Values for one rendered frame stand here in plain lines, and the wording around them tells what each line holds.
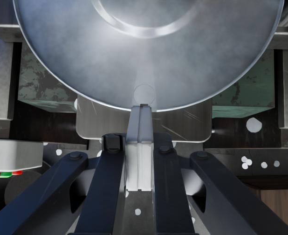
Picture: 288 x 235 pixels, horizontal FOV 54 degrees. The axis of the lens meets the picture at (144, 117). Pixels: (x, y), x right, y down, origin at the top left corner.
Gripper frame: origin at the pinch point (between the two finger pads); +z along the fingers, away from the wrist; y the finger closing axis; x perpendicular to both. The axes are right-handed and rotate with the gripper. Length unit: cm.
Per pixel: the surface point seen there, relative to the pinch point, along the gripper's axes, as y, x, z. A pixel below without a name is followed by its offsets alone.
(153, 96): 1.1, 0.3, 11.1
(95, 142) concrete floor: -19, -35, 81
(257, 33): 12.0, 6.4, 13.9
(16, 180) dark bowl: -48, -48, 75
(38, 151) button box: -20.2, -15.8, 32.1
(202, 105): 6.1, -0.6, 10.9
